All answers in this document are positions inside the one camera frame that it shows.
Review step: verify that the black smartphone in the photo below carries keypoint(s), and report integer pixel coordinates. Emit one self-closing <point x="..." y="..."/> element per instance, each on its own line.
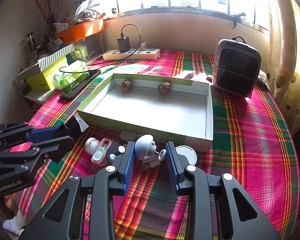
<point x="77" y="86"/>

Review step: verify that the grey black space heater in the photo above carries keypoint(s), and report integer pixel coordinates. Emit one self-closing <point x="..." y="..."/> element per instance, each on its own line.
<point x="236" y="67"/>

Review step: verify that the green wet wipes pack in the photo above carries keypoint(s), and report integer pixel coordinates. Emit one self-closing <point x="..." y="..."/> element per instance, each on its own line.
<point x="69" y="74"/>

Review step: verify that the green spool with white top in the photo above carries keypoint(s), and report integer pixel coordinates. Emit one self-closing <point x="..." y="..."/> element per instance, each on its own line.
<point x="188" y="152"/>

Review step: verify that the black clear-ended small device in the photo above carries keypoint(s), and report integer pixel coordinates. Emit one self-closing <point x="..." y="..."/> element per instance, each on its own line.
<point x="75" y="127"/>

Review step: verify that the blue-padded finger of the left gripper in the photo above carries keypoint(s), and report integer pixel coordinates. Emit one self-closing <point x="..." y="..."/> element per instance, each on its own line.
<point x="42" y="134"/>

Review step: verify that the heart patterned curtain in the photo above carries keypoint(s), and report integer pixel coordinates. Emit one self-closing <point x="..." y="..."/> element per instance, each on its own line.
<point x="283" y="68"/>

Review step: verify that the right brown walnut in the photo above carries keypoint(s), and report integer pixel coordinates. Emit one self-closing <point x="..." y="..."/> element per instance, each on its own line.
<point x="164" y="88"/>

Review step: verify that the white round knob gadget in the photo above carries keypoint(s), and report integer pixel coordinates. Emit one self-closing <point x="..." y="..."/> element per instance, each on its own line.
<point x="145" y="148"/>

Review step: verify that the white power strip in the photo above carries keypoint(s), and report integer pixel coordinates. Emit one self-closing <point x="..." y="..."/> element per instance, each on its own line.
<point x="148" y="54"/>

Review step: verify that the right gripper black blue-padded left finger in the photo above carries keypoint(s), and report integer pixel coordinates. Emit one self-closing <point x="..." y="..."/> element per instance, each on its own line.
<point x="63" y="215"/>

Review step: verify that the person's hand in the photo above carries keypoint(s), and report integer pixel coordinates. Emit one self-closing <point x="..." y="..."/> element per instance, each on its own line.
<point x="8" y="200"/>

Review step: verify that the small clear white jar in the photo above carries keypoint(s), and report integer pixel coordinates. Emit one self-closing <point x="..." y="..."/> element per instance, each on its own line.
<point x="91" y="145"/>

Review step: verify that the black round disc with buttons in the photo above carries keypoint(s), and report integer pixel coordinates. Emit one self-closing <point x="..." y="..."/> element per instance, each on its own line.
<point x="115" y="149"/>

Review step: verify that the pink case with mint oval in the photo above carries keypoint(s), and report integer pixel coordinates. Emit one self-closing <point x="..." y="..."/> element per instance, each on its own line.
<point x="99" y="157"/>

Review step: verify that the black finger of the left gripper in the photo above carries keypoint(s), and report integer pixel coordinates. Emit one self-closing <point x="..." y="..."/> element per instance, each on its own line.
<point x="55" y="149"/>

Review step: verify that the plaid bed cover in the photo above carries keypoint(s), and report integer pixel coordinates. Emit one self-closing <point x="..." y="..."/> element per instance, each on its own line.
<point x="251" y="141"/>

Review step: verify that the black charger adapter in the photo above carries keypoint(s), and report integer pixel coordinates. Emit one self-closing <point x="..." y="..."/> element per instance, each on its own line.
<point x="123" y="44"/>

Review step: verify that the brown walnut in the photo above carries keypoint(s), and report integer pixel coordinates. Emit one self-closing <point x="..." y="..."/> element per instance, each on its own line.
<point x="164" y="88"/>
<point x="126" y="86"/>

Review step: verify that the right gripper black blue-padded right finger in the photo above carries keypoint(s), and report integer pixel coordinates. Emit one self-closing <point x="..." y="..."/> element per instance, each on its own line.
<point x="238" y="215"/>

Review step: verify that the left brown walnut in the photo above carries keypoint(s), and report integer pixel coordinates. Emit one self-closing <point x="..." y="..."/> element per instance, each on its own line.
<point x="126" y="86"/>

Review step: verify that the orange plastic tray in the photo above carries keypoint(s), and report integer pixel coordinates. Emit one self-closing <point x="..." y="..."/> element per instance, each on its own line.
<point x="80" y="31"/>

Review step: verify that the shallow green white cardboard box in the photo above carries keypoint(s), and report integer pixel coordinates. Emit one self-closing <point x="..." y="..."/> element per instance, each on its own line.
<point x="184" y="116"/>

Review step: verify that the yellow green box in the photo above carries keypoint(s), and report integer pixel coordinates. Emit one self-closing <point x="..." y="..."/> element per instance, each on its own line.
<point x="43" y="80"/>

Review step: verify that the red twig branches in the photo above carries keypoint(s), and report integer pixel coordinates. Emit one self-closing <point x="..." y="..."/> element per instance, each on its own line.
<point x="50" y="12"/>

